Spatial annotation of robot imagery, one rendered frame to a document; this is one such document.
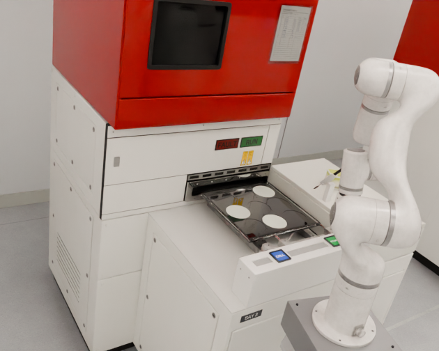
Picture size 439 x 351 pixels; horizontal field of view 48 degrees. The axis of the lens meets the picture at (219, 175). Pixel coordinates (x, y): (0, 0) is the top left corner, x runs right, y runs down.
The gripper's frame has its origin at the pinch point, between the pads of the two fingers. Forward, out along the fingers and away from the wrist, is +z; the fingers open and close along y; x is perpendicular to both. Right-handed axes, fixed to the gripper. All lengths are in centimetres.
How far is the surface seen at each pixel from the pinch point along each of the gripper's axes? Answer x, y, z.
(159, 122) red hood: -53, -47, -35
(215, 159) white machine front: -21, -56, -16
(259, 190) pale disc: -0.8, -49.6, -1.1
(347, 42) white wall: 209, -198, -61
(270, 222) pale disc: -12.4, -27.1, 3.7
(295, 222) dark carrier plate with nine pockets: -1.8, -23.9, 4.4
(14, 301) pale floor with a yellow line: -91, -132, 73
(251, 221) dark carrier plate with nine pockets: -19.4, -30.4, 3.0
